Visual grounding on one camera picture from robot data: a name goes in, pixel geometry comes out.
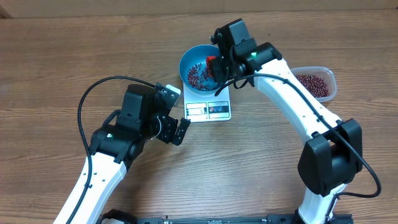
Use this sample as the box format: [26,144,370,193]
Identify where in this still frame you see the red beans in bowl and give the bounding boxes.
[187,63,218,91]

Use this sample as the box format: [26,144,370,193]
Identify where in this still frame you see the red adzuki beans in container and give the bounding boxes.
[295,75,329,98]

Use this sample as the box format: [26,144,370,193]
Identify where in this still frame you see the white digital kitchen scale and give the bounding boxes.
[183,84,232,123]

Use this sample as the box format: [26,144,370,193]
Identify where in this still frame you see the red measuring scoop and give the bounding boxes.
[206,55,216,78]

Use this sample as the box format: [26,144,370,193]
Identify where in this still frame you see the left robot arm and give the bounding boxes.
[55,83,190,223]

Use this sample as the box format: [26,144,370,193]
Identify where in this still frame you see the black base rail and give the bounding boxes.
[96,209,303,224]

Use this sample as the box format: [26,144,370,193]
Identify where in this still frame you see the clear plastic container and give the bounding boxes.
[291,67,338,102]

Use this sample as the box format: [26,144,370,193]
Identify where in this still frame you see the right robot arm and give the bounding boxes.
[208,42,364,223]

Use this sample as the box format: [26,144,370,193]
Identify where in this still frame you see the blue bowl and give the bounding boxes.
[179,45,221,95]

